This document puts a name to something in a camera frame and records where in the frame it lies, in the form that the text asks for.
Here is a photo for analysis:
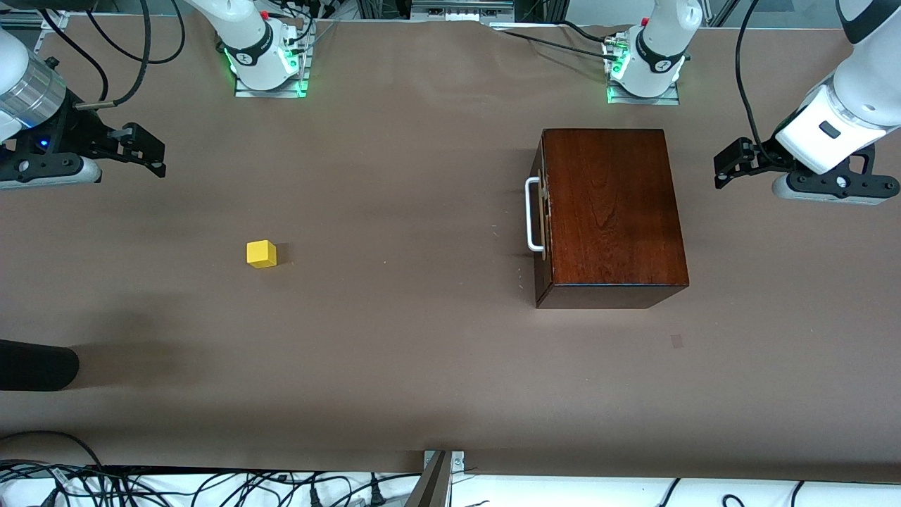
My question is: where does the yellow cube block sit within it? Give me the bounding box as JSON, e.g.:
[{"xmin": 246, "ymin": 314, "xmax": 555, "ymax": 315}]
[{"xmin": 246, "ymin": 240, "xmax": 278, "ymax": 270}]

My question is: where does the wooden drawer with white handle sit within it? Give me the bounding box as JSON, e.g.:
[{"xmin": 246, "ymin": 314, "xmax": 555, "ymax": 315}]
[{"xmin": 525, "ymin": 134, "xmax": 555, "ymax": 296}]

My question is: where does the dark brown wooden box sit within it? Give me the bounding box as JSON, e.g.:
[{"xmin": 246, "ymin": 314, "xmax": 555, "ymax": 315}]
[{"xmin": 534, "ymin": 128, "xmax": 689, "ymax": 309}]

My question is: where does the black cylindrical object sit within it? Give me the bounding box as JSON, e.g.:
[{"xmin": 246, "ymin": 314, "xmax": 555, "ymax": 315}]
[{"xmin": 0, "ymin": 339, "xmax": 80, "ymax": 392}]

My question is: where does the grey electronics box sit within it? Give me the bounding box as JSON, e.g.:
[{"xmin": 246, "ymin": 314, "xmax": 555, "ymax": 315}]
[{"xmin": 410, "ymin": 0, "xmax": 516, "ymax": 22}]

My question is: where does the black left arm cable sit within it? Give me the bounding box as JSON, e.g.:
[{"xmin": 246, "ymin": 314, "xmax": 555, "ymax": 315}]
[{"xmin": 735, "ymin": 0, "xmax": 776, "ymax": 154}]

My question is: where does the thin black looping cable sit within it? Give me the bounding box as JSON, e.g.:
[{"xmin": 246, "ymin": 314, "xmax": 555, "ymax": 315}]
[{"xmin": 83, "ymin": 0, "xmax": 189, "ymax": 66}]

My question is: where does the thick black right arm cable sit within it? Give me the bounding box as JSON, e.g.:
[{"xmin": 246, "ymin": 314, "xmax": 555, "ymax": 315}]
[{"xmin": 74, "ymin": 0, "xmax": 152, "ymax": 111}]

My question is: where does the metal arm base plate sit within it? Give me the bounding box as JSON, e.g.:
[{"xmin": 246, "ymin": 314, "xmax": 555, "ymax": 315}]
[
  {"xmin": 234, "ymin": 21, "xmax": 310, "ymax": 98},
  {"xmin": 607, "ymin": 35, "xmax": 681, "ymax": 106}
]

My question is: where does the aluminium table frame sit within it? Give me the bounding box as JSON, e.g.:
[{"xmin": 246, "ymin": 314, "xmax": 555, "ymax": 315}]
[{"xmin": 0, "ymin": 8, "xmax": 70, "ymax": 50}]

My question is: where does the black cable to arm base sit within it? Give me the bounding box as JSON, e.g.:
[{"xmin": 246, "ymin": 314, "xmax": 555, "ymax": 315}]
[{"xmin": 493, "ymin": 21, "xmax": 620, "ymax": 61}]

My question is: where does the black floor cable loop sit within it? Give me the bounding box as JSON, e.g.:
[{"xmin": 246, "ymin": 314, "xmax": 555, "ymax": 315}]
[{"xmin": 0, "ymin": 430, "xmax": 106, "ymax": 469}]

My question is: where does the dark grey metal post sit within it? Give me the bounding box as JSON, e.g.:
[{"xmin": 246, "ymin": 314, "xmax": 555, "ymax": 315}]
[{"xmin": 405, "ymin": 451, "xmax": 455, "ymax": 507}]

